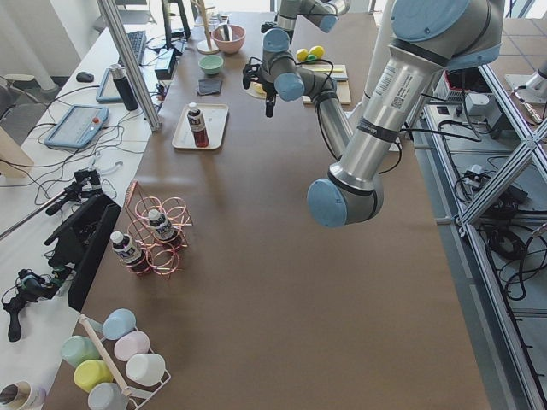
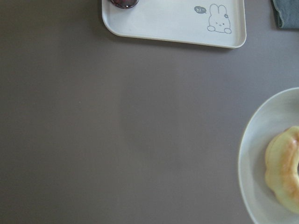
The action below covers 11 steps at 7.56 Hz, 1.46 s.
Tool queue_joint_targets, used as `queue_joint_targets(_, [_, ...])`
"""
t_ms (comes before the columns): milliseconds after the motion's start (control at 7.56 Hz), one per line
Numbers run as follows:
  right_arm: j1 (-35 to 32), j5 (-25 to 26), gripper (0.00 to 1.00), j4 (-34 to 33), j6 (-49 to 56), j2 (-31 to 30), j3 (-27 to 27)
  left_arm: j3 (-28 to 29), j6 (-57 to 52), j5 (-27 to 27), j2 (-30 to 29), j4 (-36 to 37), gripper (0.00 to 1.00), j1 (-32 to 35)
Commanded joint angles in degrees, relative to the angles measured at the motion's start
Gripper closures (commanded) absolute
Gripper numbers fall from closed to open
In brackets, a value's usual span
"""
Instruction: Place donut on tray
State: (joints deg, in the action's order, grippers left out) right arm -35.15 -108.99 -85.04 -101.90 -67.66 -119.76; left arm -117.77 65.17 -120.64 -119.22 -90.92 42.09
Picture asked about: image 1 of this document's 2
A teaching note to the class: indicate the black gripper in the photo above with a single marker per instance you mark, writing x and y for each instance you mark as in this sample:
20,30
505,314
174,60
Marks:
268,90

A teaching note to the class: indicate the white round plate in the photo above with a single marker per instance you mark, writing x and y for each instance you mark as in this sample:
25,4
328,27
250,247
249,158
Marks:
253,92

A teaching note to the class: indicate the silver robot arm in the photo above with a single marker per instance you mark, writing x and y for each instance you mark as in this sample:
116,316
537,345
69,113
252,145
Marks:
417,40
322,14

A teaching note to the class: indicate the cream rabbit tray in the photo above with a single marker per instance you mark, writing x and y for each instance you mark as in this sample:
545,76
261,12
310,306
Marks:
215,117

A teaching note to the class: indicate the dark drink bottle on tray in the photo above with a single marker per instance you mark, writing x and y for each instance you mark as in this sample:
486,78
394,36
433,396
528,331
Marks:
197,125

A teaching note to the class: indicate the whole yellow lemon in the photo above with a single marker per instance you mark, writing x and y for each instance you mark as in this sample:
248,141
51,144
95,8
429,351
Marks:
302,55

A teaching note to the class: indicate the yellow plastic knife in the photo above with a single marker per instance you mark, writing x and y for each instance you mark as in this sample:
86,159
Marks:
337,68

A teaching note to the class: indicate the grey folded cloth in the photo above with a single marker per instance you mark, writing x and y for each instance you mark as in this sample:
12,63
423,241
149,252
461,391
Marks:
209,87

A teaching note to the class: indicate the mint green bowl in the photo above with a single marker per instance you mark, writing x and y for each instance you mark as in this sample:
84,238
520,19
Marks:
211,64

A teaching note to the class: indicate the steel muddler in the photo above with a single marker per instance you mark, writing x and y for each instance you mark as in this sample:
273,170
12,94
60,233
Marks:
340,77

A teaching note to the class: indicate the wooden cutting board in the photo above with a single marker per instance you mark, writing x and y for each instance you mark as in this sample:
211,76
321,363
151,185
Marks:
343,87

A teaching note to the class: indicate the pink ice bowl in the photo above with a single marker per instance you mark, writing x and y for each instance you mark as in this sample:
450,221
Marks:
233,46

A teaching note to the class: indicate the wooden mug tree stand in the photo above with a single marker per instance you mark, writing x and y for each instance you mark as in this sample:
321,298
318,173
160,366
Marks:
206,46

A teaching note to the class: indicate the steel ice scoop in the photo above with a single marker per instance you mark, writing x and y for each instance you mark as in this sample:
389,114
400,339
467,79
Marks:
225,32

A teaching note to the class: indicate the black keyboard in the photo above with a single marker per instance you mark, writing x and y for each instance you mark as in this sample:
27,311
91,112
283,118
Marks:
137,41

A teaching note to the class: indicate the black thermos bottle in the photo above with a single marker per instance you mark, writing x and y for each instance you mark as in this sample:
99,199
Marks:
123,87

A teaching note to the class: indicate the blue teach pendant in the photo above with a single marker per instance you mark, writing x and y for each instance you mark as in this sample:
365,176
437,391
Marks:
78,126
107,92

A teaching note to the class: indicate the bottle in rack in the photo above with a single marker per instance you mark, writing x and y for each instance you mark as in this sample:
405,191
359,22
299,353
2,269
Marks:
163,228
130,253

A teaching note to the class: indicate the black computer mouse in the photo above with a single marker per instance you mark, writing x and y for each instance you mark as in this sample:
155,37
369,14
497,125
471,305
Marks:
85,77

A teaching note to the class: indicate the blue cup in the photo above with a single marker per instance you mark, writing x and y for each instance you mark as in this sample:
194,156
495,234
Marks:
119,323

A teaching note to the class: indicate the pink cup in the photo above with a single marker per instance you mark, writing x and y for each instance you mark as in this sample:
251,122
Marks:
135,342

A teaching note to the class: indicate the white cup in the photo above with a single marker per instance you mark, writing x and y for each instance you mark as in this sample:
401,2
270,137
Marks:
146,369

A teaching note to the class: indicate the green cup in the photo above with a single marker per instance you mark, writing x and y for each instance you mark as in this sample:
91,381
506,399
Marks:
78,349

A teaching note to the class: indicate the yellow cup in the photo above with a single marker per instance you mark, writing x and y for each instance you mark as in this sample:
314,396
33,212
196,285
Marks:
91,373

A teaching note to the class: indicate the grey cup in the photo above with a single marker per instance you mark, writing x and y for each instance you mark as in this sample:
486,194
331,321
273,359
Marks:
107,396

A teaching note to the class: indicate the aluminium frame post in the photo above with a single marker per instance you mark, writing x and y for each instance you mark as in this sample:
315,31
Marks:
110,13

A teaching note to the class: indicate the copper wire bottle rack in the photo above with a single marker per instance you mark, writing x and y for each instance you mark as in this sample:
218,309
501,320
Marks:
165,260

